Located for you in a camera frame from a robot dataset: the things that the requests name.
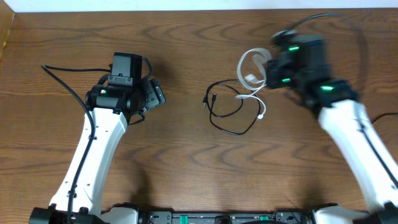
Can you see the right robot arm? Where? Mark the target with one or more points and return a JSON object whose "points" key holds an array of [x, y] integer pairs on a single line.
{"points": [[344, 118]]}

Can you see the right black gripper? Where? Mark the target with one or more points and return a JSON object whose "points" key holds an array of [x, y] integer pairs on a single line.
{"points": [[272, 70]]}

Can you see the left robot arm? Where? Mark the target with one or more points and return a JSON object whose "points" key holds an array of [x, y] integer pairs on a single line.
{"points": [[119, 94]]}

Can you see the cardboard side panel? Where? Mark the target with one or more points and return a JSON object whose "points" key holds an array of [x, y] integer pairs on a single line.
{"points": [[6, 21]]}

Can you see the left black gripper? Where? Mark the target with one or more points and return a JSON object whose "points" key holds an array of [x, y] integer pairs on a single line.
{"points": [[155, 94]]}

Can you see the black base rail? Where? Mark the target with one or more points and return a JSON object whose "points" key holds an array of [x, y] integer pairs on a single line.
{"points": [[278, 216]]}

